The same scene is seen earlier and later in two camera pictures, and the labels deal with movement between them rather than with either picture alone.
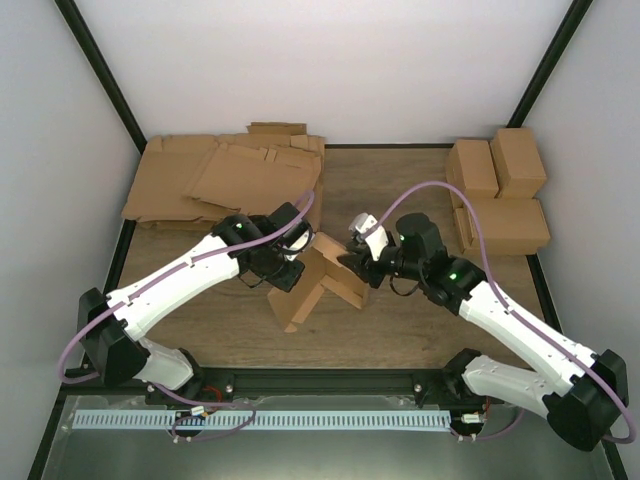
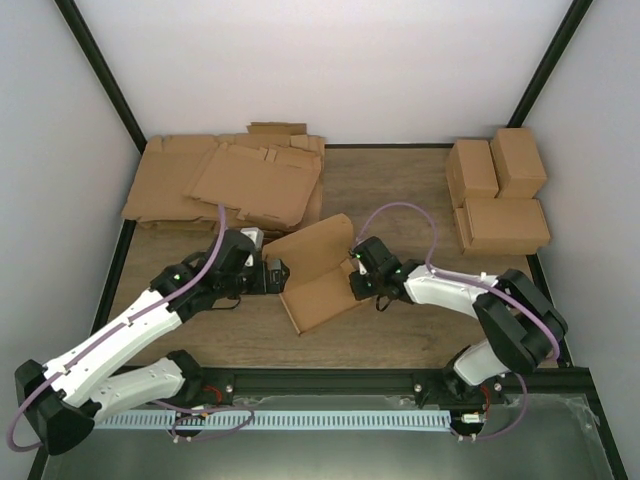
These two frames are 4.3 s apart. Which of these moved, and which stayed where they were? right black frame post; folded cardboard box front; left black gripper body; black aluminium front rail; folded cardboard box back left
Moved: left black gripper body
Stayed: black aluminium front rail; folded cardboard box back left; right black frame post; folded cardboard box front
